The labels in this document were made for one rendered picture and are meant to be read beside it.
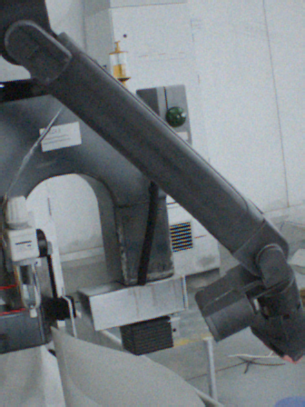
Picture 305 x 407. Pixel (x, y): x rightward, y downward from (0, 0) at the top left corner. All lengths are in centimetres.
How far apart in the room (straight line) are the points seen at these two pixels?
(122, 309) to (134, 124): 34
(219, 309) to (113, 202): 22
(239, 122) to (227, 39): 64
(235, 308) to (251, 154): 492
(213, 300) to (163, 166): 19
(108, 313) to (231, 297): 20
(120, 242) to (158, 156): 25
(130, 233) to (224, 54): 474
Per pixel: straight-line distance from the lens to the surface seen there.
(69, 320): 105
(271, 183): 595
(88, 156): 102
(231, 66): 577
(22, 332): 102
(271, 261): 89
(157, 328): 110
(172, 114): 105
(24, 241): 95
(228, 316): 94
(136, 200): 105
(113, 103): 80
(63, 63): 74
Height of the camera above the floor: 133
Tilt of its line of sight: 9 degrees down
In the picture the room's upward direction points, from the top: 7 degrees counter-clockwise
